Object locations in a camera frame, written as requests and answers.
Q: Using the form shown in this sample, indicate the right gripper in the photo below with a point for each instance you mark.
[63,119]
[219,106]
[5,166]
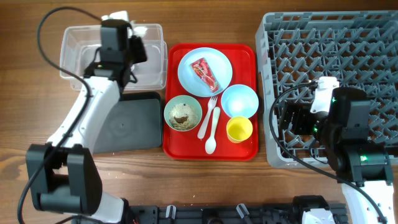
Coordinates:
[295,111]

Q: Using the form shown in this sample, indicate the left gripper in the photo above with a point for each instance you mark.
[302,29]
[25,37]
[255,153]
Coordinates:
[138,43]

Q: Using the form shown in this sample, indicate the light blue bowl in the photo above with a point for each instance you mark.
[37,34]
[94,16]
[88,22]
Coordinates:
[240,100]

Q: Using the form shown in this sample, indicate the yellow plastic cup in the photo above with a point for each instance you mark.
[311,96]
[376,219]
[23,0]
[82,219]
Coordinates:
[239,129]

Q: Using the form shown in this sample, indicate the white plastic fork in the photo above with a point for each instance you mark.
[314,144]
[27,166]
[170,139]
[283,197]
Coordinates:
[211,105]

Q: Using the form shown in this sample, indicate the green bowl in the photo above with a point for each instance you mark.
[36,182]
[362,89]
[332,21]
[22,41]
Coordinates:
[182,99]

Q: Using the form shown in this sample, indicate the red snack wrapper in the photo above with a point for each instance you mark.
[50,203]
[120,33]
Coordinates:
[202,69]

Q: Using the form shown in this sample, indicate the white plastic spoon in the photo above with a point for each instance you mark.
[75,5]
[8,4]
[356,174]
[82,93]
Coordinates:
[210,144]

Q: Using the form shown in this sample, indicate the light blue plate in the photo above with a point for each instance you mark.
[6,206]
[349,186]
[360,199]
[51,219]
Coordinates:
[218,63]

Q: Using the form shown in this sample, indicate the white napkin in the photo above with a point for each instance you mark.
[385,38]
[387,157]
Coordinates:
[137,30]

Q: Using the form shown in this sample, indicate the rice and food scraps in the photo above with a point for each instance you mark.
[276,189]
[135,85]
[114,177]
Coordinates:
[183,117]

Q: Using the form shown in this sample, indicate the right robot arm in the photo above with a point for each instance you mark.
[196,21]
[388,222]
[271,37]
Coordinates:
[361,166]

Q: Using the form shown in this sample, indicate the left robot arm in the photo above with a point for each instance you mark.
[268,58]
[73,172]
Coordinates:
[63,177]

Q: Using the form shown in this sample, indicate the grey dishwasher rack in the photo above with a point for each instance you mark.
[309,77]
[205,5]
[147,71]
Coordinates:
[359,48]

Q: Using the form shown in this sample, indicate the clear plastic bin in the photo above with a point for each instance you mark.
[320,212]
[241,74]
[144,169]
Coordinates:
[80,43]

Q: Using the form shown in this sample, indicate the black plastic tray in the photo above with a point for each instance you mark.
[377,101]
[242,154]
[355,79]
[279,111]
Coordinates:
[134,122]

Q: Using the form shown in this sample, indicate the red serving tray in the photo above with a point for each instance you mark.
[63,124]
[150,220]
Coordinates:
[186,145]

